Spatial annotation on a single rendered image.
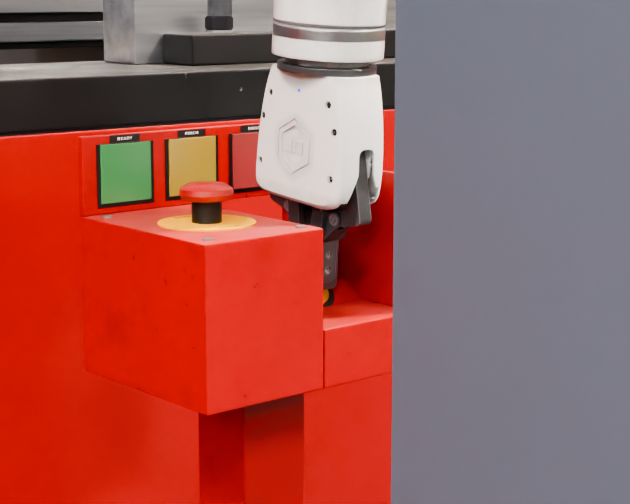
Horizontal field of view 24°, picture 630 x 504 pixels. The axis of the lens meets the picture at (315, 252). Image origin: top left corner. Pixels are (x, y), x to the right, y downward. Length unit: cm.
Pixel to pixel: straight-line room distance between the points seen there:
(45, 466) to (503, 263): 79
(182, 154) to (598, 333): 66
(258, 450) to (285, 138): 24
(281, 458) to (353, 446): 39
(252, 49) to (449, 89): 86
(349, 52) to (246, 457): 31
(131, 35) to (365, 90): 42
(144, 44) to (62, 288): 28
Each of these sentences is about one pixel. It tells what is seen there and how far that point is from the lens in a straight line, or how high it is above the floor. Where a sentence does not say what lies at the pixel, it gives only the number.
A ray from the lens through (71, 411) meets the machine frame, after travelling 130.
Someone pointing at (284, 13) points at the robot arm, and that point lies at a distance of 107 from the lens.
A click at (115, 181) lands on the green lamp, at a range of 111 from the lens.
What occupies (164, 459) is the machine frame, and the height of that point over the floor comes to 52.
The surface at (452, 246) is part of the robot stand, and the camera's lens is 59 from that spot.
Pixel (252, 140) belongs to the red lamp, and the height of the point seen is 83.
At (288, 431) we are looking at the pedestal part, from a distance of 112.
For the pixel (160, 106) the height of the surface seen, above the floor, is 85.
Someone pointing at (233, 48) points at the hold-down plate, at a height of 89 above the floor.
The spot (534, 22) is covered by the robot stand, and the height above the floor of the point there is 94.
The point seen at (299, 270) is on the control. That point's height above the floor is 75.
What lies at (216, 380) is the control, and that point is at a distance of 100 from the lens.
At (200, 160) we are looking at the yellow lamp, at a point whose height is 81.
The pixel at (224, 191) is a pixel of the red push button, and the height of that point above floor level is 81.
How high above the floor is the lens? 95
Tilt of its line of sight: 10 degrees down
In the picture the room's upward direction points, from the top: straight up
